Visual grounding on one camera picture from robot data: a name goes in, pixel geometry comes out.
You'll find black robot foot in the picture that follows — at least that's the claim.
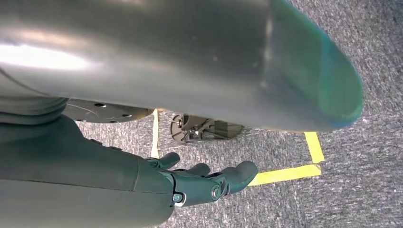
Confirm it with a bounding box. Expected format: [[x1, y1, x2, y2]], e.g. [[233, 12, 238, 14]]
[[170, 114, 244, 143], [63, 98, 155, 124]]

